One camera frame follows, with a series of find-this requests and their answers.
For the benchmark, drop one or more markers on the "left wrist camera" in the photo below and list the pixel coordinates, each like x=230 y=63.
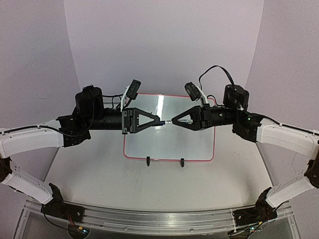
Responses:
x=130 y=93

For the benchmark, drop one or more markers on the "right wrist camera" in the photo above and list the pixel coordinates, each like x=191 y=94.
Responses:
x=195 y=93

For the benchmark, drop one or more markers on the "left base circuit board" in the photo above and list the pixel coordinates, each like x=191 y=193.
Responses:
x=77 y=230

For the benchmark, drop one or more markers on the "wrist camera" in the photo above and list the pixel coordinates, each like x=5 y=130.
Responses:
x=130 y=93
x=195 y=93

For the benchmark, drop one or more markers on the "right base circuit board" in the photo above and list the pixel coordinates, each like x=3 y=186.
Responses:
x=245 y=231

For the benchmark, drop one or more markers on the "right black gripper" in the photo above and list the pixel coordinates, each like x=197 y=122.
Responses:
x=205 y=117

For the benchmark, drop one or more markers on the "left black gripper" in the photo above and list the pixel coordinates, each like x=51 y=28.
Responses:
x=131 y=123

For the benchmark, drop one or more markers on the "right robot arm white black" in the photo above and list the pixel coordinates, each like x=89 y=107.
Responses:
x=256 y=128

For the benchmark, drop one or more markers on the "pink framed whiteboard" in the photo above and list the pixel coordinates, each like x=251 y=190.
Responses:
x=168 y=142

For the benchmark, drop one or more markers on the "base circuit board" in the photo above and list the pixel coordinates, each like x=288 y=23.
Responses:
x=77 y=230
x=245 y=231

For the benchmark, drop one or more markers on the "aluminium front rail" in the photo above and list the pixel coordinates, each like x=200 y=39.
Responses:
x=114 y=223

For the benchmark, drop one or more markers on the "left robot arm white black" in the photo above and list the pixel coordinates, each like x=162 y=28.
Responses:
x=66 y=131

